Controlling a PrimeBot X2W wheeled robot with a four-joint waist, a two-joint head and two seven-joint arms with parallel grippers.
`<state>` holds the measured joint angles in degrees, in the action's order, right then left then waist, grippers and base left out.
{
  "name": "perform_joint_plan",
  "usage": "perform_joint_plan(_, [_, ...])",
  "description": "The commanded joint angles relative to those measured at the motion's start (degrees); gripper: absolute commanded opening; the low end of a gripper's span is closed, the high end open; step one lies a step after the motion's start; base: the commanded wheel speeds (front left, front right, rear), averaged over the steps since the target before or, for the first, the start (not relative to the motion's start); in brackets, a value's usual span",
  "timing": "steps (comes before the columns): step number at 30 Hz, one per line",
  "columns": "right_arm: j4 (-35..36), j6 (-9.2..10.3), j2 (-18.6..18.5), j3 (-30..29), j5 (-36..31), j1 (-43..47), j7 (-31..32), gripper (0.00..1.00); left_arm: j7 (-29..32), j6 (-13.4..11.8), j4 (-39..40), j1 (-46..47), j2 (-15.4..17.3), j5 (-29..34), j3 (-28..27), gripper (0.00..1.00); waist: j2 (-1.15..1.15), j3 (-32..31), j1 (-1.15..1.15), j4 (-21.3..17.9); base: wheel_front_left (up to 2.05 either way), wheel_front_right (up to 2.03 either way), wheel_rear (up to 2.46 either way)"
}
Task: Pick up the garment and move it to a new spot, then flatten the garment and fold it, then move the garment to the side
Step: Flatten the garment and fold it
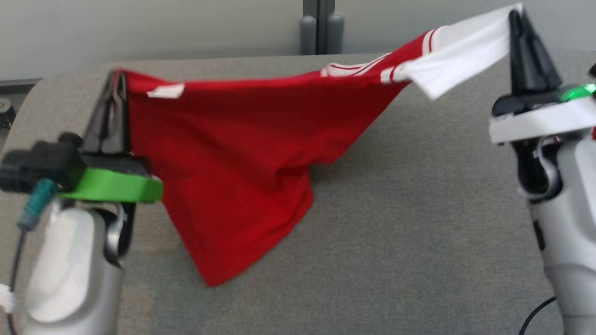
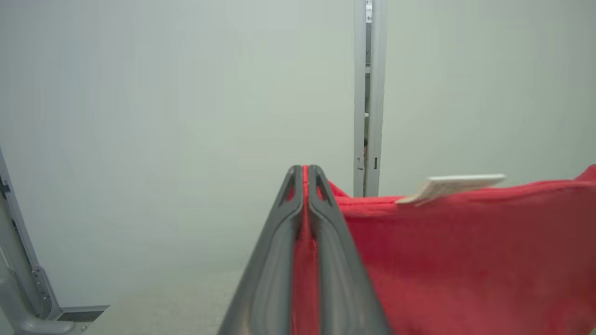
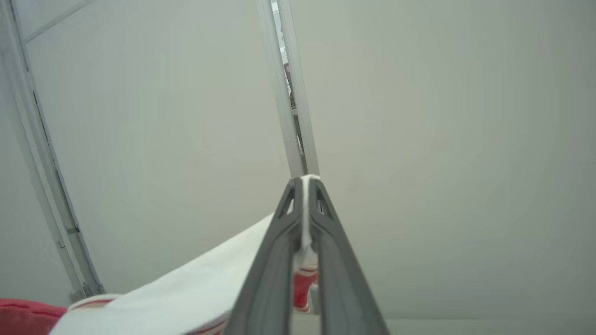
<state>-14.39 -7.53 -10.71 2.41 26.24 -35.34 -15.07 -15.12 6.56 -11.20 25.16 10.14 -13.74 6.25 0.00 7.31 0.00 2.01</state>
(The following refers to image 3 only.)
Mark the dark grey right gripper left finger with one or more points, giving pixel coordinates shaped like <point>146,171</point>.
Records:
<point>272,279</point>

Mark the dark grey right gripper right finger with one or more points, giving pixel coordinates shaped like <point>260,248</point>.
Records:
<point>342,288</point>

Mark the red shorts with white stripe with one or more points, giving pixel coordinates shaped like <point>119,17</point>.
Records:
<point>186,298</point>

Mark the white ceiling track rail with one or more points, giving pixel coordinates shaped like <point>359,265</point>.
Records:
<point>51,186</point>
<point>291,116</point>

